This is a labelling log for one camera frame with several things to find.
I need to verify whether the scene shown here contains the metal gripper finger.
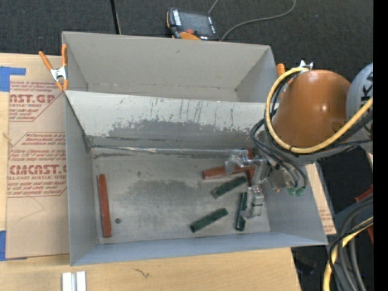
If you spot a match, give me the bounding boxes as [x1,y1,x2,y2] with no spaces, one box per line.
[224,149,267,170]
[241,186,266,219]

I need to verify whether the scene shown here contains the dark green flat block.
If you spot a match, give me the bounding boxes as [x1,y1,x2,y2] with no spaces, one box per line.
[210,175,248,200]
[235,192,248,232]
[189,207,229,233]

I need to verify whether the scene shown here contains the red-brown flat block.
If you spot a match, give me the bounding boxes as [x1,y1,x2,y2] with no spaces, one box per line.
[202,164,257,181]
[96,173,113,239]

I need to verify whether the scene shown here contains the grey metal bin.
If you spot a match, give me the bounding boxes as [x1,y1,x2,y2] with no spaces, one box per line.
[61,31,329,267]

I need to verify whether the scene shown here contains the brown cardboard board red print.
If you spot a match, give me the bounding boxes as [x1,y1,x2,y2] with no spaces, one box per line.
[0,52,337,261]

